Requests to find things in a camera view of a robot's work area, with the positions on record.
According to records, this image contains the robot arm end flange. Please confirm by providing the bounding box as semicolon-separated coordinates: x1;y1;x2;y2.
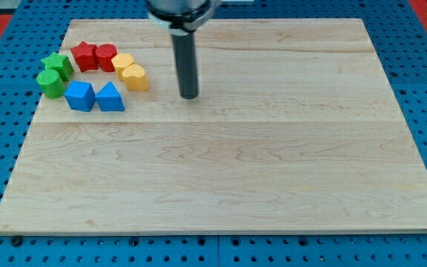
145;0;222;36

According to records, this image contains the yellow hexagon block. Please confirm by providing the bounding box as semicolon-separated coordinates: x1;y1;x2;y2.
111;53;135;81

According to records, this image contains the blue triangle block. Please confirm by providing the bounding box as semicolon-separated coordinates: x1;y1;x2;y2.
95;82;125;112

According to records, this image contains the green star block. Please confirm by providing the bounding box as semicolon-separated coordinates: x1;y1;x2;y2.
41;52;74;82

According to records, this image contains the blue cube block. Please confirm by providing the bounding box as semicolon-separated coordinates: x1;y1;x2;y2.
64;81;96;112

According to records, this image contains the yellow heart block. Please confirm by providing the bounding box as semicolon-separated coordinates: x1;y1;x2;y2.
122;64;149;91

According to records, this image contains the wooden board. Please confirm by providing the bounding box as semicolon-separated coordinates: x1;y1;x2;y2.
0;19;427;236

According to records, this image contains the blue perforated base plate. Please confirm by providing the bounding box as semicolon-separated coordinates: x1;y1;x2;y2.
0;0;427;266

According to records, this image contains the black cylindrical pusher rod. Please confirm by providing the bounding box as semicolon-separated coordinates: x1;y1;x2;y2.
171;33;199;99

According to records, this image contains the green cylinder block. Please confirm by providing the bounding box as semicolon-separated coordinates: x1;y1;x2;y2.
36;69;65;99

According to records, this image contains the red cylinder block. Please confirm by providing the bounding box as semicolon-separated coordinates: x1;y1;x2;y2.
95;44;118;72

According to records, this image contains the red star block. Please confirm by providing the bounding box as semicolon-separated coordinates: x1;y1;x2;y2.
70;42;98;72

